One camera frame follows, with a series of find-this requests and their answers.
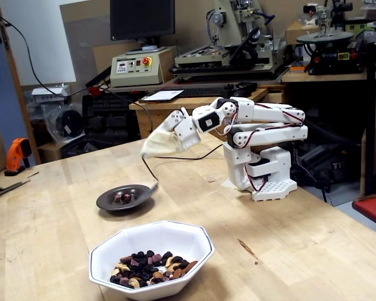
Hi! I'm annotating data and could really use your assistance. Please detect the white moving gripper finger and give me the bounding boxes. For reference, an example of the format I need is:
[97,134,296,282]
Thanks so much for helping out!
[162,109,187,133]

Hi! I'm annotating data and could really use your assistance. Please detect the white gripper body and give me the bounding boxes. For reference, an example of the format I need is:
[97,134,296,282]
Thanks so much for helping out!
[174,108,203,151]

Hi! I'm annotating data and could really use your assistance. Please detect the beige masking tape wrap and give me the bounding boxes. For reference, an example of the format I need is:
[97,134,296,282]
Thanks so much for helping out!
[140,130,179,158]

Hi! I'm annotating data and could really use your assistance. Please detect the bent metal spoon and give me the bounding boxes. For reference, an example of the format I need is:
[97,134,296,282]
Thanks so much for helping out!
[141,155,160,198]

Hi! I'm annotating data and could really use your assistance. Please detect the scooped dried fruit pieces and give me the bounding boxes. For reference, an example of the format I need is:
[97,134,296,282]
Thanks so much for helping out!
[113,193,135,204]

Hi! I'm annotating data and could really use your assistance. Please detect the white octagonal bowl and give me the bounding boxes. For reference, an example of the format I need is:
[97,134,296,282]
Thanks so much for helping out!
[88,219,216,298]

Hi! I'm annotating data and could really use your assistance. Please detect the brown round plate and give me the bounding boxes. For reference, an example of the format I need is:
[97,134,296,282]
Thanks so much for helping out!
[96,184,153,213]

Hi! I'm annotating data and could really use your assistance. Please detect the white paper sheet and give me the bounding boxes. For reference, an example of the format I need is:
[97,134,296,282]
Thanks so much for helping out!
[138,90,185,103]

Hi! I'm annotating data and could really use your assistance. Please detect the wooden desk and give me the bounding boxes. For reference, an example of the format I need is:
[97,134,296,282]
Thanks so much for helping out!
[128,88,285,140]

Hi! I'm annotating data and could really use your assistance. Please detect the black keyboard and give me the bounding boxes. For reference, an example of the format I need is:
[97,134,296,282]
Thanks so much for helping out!
[162,87,229,98]

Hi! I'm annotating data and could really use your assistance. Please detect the beige control box red button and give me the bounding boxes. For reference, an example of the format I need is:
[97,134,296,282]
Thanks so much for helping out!
[110,46,178,88]

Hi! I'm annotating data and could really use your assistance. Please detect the masking tape strip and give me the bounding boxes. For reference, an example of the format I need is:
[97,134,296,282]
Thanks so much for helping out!
[221,178,239,191]

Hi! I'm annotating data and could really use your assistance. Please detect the black plastic case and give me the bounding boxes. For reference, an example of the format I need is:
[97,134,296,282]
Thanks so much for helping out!
[81,92,142,144]

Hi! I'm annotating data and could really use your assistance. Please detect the beige milling machine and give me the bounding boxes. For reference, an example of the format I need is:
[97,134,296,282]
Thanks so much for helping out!
[170,0,291,83]

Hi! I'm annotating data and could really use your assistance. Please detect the black computer monitor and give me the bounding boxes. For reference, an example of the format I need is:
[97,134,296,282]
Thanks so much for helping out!
[109,0,176,56]

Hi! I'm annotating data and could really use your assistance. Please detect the black spool in plastic bag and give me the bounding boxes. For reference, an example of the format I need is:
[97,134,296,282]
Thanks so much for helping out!
[42,102,84,144]

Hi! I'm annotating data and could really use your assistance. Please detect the large cardboard sheet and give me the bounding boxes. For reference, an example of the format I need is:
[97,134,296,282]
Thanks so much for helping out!
[60,0,113,92]

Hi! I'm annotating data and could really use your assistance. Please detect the nut and dried fruit mix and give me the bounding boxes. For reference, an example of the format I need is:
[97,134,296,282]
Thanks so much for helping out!
[109,250,199,288]

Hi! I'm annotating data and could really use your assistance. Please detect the white plastic box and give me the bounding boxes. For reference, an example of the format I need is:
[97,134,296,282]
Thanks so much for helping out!
[31,83,71,103]

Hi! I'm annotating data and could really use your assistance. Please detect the brown cardboard box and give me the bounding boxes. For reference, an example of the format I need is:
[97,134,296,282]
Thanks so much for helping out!
[285,21,320,46]

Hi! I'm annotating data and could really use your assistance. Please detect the wooden workbench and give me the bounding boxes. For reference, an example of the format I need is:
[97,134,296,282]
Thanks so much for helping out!
[281,67,376,95]

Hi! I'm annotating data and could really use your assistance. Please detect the black shop vacuum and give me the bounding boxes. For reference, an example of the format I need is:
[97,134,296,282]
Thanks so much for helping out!
[296,142,367,197]

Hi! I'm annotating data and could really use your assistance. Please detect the black scroll saw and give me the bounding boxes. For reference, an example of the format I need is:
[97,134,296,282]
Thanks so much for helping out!
[296,0,369,76]

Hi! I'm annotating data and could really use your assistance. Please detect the flat cardboard pieces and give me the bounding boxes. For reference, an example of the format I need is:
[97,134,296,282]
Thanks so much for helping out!
[0,171,40,200]

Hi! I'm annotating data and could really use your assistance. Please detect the red chair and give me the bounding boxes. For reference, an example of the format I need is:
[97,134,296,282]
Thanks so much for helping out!
[352,190,376,232]

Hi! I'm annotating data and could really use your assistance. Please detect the green cardboard box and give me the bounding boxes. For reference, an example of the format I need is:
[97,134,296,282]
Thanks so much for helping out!
[344,19,376,41]

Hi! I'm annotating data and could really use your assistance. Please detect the long black cable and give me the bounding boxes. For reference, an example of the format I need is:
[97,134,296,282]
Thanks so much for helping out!
[0,8,224,161]

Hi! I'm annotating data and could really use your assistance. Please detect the black plastic bracket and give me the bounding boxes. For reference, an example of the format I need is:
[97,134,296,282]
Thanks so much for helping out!
[222,82,258,98]

